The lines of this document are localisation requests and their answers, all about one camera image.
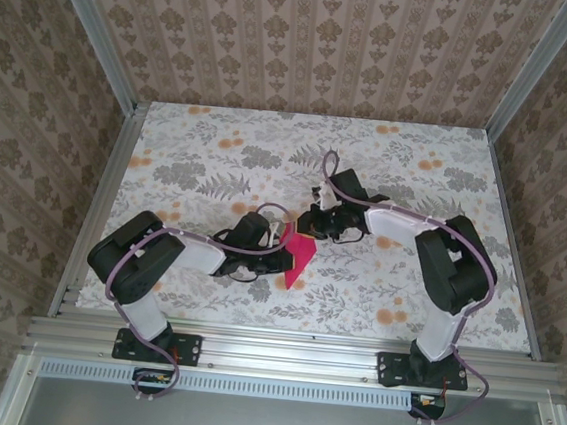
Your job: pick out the pink paper sheet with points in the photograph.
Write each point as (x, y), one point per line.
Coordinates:
(299, 256)

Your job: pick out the black connector board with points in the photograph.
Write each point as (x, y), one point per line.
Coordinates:
(428, 406)
(152, 380)

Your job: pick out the aluminium frame post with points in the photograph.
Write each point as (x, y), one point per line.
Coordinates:
(95, 28)
(528, 70)

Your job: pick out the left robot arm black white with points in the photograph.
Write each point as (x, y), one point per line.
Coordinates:
(133, 258)

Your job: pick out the floral print table mat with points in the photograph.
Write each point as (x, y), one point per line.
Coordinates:
(320, 146)

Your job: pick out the aluminium frame cross rail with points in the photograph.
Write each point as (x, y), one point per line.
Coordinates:
(290, 354)

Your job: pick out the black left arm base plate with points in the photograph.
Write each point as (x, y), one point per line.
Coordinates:
(190, 349)

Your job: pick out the aluminium frame side rail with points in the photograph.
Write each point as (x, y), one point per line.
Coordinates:
(513, 255)
(97, 215)

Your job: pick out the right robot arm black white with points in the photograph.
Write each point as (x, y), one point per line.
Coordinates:
(459, 269)

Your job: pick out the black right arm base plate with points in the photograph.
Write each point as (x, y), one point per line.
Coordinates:
(391, 368)

